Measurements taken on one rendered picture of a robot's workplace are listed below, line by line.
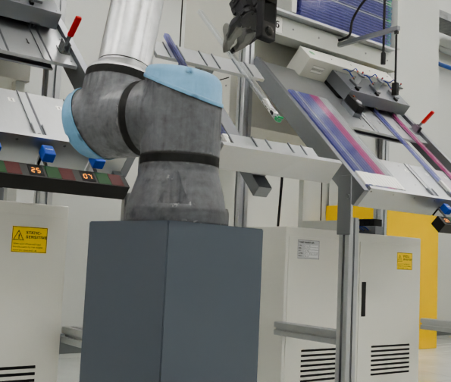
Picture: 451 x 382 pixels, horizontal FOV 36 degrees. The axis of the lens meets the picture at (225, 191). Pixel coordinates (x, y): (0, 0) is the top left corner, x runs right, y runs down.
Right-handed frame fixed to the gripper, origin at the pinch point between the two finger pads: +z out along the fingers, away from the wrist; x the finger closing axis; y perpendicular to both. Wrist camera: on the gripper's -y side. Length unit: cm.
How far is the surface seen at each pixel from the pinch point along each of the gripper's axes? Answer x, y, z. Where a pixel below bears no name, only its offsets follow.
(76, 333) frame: 29, -51, 54
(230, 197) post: -1.9, -31.6, 20.1
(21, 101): 51, -15, 16
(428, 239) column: -271, 55, 139
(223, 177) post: 0.7, -27.7, 17.6
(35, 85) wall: -19, 131, 143
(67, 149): 45, -31, 13
